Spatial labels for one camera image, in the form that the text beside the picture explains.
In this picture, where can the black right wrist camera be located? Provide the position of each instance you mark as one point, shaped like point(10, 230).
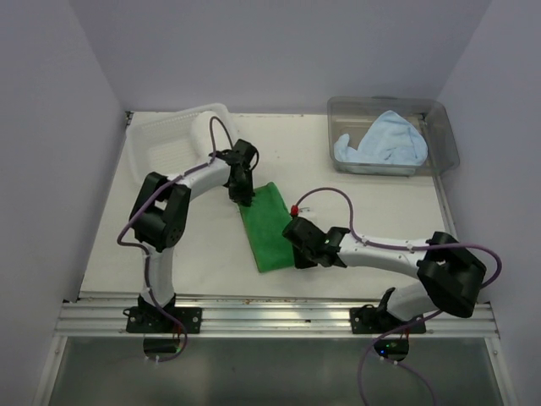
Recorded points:
point(303, 234)

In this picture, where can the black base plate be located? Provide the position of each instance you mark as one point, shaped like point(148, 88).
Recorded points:
point(152, 321)
point(370, 320)

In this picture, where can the grey transparent plastic bin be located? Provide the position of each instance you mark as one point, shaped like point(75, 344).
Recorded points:
point(354, 115)

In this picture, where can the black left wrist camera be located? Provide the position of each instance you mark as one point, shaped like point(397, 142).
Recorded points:
point(244, 154)

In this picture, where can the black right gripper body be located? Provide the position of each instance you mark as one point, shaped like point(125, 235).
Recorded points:
point(305, 263)

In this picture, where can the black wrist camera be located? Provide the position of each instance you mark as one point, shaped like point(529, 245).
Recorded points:
point(303, 234)
point(244, 154)

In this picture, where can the green towel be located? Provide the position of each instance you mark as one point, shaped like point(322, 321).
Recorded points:
point(264, 221)

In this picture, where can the aluminium mounting rail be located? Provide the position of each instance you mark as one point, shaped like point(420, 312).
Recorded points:
point(100, 315)

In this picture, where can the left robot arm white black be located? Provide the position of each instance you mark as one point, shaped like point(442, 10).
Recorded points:
point(160, 214)

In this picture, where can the white plastic basket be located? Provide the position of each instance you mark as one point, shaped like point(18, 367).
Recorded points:
point(162, 141)

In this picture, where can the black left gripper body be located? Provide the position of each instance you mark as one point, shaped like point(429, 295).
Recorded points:
point(242, 190)

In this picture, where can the white towel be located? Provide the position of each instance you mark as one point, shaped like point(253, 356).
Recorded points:
point(209, 134)

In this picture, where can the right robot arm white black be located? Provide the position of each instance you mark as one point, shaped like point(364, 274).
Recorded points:
point(446, 279)

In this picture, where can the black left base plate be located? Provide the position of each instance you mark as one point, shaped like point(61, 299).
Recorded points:
point(152, 321)

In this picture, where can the light blue towel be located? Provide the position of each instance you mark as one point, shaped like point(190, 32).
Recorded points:
point(390, 140)

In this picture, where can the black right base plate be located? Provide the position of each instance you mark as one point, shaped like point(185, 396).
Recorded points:
point(370, 320)

